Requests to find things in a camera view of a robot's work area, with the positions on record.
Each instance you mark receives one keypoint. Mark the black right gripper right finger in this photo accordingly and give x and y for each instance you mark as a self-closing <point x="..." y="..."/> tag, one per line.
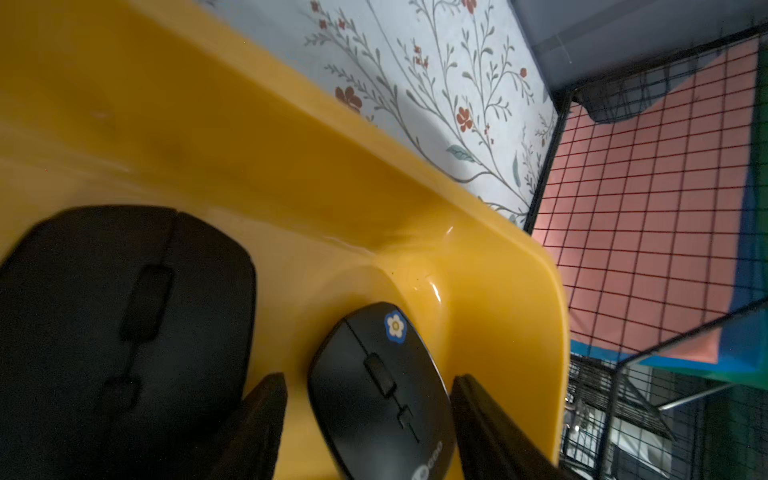
<point x="491" y="445"/>

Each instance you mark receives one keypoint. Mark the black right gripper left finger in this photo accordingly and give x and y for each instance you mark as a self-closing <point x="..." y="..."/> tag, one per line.
<point x="247" y="445"/>

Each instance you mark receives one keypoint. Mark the black mouse with flower sticker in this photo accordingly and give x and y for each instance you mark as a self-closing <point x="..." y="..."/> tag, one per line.
<point x="379" y="399"/>

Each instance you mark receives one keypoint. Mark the black Lecoo mouse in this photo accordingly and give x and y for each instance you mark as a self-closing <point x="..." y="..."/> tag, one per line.
<point x="125" y="337"/>

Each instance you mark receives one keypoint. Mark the yellow plastic storage box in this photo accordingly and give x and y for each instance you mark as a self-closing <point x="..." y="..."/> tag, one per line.
<point x="160" y="103"/>

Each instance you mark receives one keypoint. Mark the pink folder in organizer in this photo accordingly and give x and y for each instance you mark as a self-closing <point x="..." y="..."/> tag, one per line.
<point x="655" y="210"/>

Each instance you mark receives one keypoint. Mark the floral table mat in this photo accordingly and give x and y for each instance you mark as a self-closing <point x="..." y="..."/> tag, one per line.
<point x="454" y="81"/>

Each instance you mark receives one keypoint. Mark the black wire desk organizer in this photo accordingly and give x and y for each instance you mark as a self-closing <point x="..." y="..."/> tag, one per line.
<point x="640" y="418"/>

